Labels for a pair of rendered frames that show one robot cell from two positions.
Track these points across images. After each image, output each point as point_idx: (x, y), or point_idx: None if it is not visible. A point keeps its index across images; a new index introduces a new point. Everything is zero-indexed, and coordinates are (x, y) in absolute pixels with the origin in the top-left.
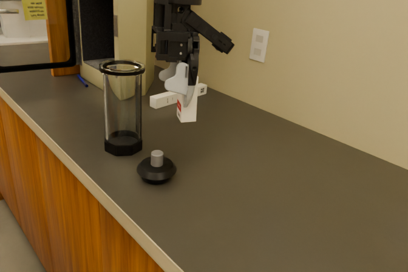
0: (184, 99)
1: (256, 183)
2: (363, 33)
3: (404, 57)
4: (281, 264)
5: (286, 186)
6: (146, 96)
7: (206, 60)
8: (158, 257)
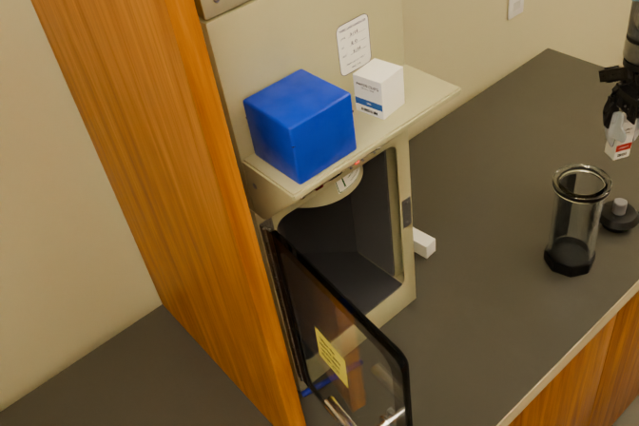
0: (634, 135)
1: (587, 158)
2: None
3: None
4: None
5: (580, 142)
6: None
7: None
8: None
